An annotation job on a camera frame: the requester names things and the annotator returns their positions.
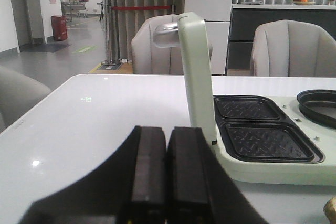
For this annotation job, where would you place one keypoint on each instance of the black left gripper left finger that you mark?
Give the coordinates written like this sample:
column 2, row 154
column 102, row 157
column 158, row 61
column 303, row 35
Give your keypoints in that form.
column 146, row 200

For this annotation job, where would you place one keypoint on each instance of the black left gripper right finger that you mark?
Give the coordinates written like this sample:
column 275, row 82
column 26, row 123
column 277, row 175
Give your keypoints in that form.
column 199, row 190

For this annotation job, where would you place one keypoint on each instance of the bread slice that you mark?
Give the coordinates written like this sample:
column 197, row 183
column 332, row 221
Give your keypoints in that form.
column 330, row 211

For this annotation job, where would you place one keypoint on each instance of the green sandwich maker lid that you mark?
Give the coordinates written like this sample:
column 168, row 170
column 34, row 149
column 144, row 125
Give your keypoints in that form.
column 189, row 33

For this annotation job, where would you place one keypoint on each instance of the green breakfast maker base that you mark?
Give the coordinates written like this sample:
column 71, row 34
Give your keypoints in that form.
column 268, row 140

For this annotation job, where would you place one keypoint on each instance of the beige chair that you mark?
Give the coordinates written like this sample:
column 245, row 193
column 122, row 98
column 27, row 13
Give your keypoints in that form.
column 288, row 48
column 19, row 93
column 156, row 46

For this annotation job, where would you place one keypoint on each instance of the black round frying pan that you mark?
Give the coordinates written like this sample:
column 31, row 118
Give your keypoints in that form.
column 318, row 106

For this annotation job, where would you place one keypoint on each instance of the beige chair near left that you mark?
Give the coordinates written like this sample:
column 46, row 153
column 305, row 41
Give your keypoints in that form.
column 19, row 93

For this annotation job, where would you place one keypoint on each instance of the beige chair right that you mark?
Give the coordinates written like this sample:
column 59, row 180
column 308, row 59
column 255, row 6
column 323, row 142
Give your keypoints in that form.
column 288, row 48

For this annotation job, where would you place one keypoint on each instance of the dark kitchen counter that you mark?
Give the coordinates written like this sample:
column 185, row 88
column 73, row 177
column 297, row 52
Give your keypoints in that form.
column 246, row 18

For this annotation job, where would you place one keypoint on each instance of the red trash bin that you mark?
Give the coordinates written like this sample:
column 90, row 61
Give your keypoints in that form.
column 59, row 28

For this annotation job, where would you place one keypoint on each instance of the white refrigerator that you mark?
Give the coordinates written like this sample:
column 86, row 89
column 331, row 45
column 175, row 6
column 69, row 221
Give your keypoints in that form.
column 217, row 14

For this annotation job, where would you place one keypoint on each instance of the fruit bowl on counter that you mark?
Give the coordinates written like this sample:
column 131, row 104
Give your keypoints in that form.
column 302, row 2

